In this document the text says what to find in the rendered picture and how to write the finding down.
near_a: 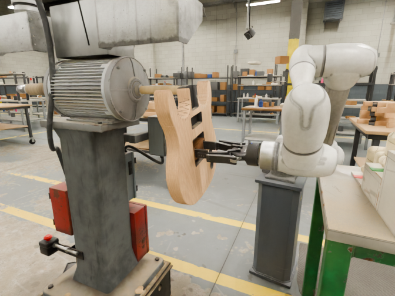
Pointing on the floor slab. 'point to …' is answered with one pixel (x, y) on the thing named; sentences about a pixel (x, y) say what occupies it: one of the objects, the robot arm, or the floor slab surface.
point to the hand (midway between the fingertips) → (200, 148)
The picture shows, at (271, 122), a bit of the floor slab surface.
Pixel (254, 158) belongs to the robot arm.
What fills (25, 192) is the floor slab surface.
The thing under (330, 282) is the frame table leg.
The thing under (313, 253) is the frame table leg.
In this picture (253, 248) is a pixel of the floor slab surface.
